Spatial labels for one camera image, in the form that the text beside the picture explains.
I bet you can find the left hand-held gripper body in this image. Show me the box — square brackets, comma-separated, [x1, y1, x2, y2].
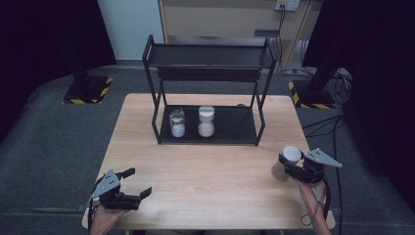
[90, 168, 142, 211]

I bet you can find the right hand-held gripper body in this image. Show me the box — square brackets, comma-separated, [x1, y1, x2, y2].
[284, 148, 343, 184]

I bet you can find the white-lid jar of brown powder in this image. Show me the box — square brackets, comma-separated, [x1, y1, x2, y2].
[271, 145, 302, 182]

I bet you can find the silver-lid jar of white powder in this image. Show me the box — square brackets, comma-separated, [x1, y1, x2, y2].
[168, 108, 187, 139]

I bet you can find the white-lid jar of white powder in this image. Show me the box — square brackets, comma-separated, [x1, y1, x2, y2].
[197, 105, 216, 138]

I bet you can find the black metal two-tier shelf rack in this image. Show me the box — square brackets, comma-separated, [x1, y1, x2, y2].
[141, 33, 278, 147]

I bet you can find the person's left hand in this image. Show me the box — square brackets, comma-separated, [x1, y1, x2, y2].
[94, 206, 130, 229]

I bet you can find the person's right hand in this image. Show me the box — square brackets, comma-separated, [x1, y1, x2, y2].
[293, 177, 327, 205]

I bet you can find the black stand with striped base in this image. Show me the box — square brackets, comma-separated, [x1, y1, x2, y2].
[287, 48, 346, 110]
[62, 48, 115, 106]

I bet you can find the black curtain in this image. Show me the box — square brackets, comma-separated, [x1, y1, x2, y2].
[0, 0, 117, 146]
[302, 0, 415, 205]

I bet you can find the dark label plate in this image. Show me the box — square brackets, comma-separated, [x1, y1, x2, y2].
[254, 28, 280, 38]

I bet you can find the beige wooden cabinet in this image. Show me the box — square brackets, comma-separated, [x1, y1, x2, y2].
[158, 0, 316, 71]

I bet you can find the black floor cable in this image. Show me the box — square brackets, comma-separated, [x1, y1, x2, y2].
[302, 115, 346, 235]

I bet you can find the left hand-held gripper cable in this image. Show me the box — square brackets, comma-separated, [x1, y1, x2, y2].
[86, 184, 101, 235]

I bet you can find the hand-held gripper cable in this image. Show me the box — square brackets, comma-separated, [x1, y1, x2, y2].
[86, 184, 101, 235]
[300, 174, 332, 228]

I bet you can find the right hand-held gripper cable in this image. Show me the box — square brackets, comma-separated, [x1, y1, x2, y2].
[300, 174, 332, 228]

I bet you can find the black cable bundle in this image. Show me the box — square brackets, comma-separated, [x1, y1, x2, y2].
[331, 69, 354, 106]

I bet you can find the black socket cable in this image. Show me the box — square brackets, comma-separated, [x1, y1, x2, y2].
[275, 6, 306, 76]

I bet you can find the white wall socket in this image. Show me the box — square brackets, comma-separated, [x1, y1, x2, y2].
[274, 0, 301, 13]

